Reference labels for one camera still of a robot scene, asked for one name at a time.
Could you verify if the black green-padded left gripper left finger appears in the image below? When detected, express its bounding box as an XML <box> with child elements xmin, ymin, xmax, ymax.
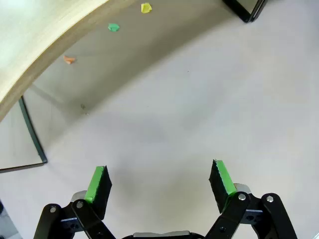
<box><xmin>33</xmin><ymin>165</ymin><xmax>118</xmax><ymax>239</ymax></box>

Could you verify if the yellow paper scrap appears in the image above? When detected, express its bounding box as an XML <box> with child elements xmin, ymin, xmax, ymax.
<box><xmin>140</xmin><ymin>2</ymin><xmax>153</xmax><ymax>14</ymax></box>

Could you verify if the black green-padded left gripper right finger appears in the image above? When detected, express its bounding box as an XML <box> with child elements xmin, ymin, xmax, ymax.
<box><xmin>204</xmin><ymin>159</ymin><xmax>299</xmax><ymax>239</ymax></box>

